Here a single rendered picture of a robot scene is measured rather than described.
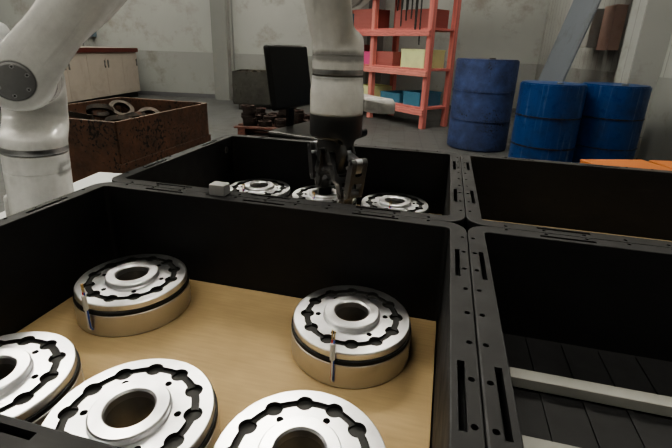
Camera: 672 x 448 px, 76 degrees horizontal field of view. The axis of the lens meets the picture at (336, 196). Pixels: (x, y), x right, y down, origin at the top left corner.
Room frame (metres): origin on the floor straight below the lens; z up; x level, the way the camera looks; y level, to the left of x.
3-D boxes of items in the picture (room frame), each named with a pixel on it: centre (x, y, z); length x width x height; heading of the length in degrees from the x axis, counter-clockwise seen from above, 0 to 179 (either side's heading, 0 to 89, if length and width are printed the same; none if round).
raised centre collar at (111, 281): (0.37, 0.20, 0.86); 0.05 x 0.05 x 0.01
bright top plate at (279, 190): (0.66, 0.13, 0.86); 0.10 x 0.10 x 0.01
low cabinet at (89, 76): (7.84, 5.21, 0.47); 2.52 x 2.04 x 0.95; 173
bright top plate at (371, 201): (0.61, -0.09, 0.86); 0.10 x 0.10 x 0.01
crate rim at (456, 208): (0.56, 0.04, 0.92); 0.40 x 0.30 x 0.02; 76
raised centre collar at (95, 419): (0.21, 0.12, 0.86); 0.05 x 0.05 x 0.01
